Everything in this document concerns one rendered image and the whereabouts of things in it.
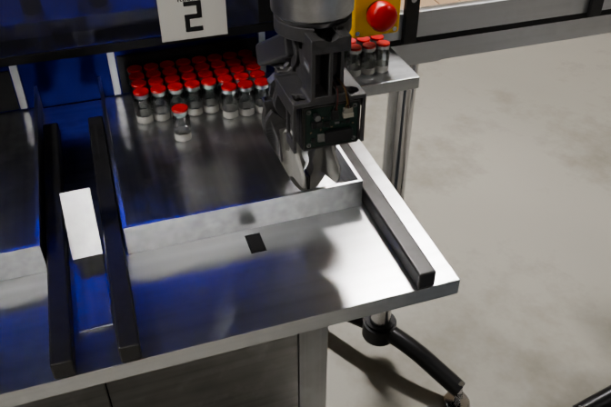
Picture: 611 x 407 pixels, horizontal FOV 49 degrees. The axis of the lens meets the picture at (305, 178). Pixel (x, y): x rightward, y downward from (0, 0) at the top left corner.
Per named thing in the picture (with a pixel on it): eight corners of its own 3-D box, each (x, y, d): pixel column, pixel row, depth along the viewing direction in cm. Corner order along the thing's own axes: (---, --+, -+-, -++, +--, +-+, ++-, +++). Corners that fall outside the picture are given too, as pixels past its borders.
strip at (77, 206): (71, 235, 72) (59, 192, 69) (99, 230, 73) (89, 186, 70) (79, 332, 62) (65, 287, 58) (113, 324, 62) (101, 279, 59)
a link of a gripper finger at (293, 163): (293, 223, 70) (292, 149, 65) (276, 190, 75) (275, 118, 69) (321, 216, 71) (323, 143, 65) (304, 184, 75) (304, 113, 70)
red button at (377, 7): (360, 24, 93) (362, -3, 91) (387, 21, 94) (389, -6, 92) (371, 36, 91) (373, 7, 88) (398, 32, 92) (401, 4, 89)
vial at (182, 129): (174, 134, 88) (169, 106, 85) (190, 132, 89) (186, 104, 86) (176, 143, 86) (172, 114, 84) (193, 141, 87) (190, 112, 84)
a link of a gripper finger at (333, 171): (321, 216, 71) (323, 143, 65) (304, 184, 75) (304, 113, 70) (349, 211, 72) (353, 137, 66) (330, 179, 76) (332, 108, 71)
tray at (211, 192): (102, 98, 96) (97, 76, 94) (277, 72, 103) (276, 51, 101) (128, 254, 70) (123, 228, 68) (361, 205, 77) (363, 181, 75)
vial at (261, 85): (253, 107, 94) (251, 78, 91) (268, 104, 94) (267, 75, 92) (257, 115, 92) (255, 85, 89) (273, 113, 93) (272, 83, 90)
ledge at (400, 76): (308, 60, 110) (308, 49, 109) (382, 49, 113) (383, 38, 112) (338, 101, 99) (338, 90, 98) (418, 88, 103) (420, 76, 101)
